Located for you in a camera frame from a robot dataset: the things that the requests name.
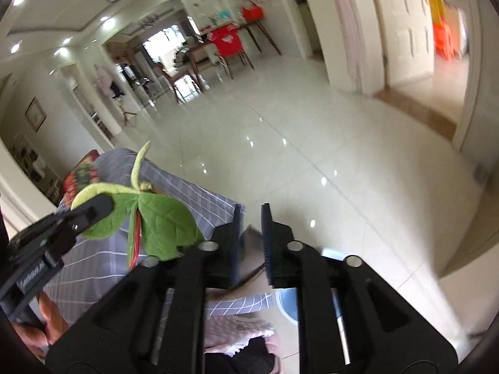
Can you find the white panel door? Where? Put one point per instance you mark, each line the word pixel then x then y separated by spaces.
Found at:
pixel 407 37

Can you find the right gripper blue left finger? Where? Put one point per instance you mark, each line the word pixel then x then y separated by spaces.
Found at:
pixel 237 246

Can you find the framed picture on wall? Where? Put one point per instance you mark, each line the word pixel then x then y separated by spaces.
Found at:
pixel 35 115

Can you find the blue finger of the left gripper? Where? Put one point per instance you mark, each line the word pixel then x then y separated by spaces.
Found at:
pixel 86 215

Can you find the orange plastic stool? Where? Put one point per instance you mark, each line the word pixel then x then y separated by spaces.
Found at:
pixel 443 40

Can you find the red basket on table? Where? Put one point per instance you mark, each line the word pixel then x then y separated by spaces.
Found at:
pixel 252 12

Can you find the green plush leaf toy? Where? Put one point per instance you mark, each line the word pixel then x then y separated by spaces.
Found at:
pixel 158 225

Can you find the white clothes rack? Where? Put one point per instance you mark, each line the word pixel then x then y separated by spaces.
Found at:
pixel 36 168

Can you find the wooden dining chair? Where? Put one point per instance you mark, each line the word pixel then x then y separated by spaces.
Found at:
pixel 161 73

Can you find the grey checked tablecloth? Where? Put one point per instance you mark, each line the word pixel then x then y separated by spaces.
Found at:
pixel 93 267

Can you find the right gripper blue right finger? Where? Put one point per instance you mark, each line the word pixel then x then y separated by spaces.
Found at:
pixel 267 226

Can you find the chair with red shirt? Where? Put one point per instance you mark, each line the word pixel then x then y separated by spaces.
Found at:
pixel 228 44

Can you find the wooden coat stand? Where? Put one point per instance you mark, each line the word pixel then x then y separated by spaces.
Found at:
pixel 109 87

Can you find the pink fringed cloth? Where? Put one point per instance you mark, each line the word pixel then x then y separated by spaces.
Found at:
pixel 229 334

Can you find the light blue trash bin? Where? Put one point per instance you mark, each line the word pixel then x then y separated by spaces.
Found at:
pixel 286 299

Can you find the pink door curtain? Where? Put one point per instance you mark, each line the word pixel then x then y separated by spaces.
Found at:
pixel 353 40

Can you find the wooden dining table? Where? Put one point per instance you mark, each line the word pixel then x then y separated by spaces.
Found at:
pixel 203 44

